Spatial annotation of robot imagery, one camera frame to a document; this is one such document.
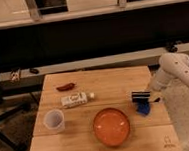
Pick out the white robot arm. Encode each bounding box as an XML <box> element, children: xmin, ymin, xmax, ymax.
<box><xmin>147</xmin><ymin>52</ymin><xmax>189</xmax><ymax>91</ymax></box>

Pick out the orange bowl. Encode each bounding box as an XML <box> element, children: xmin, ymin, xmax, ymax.
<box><xmin>93</xmin><ymin>108</ymin><xmax>130</xmax><ymax>147</ymax></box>

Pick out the translucent plastic cup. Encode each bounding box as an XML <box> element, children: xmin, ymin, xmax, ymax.
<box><xmin>43</xmin><ymin>109</ymin><xmax>65</xmax><ymax>133</ymax></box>

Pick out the white plastic bottle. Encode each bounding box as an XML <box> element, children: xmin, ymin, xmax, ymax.
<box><xmin>61</xmin><ymin>92</ymin><xmax>95</xmax><ymax>109</ymax></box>

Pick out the blue eraser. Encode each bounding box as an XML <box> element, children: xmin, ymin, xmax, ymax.
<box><xmin>136</xmin><ymin>102</ymin><xmax>151</xmax><ymax>115</ymax></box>

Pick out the red chili pepper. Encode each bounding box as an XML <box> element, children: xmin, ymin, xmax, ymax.
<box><xmin>56</xmin><ymin>83</ymin><xmax>76</xmax><ymax>91</ymax></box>

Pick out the metal window rail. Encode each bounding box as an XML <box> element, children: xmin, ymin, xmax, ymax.
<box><xmin>0</xmin><ymin>42</ymin><xmax>189</xmax><ymax>91</ymax></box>

